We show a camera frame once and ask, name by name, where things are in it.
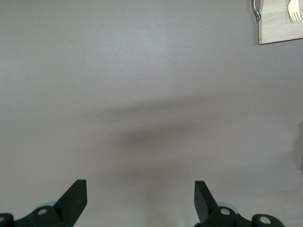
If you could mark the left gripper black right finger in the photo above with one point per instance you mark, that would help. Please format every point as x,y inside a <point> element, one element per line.
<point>206,208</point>

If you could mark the yellow plastic fork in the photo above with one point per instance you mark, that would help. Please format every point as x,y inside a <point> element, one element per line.
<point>293,8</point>

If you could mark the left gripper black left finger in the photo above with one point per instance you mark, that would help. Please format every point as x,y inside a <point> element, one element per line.
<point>68,205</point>

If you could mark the wooden cutting board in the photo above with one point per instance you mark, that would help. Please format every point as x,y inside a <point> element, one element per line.
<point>277,30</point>

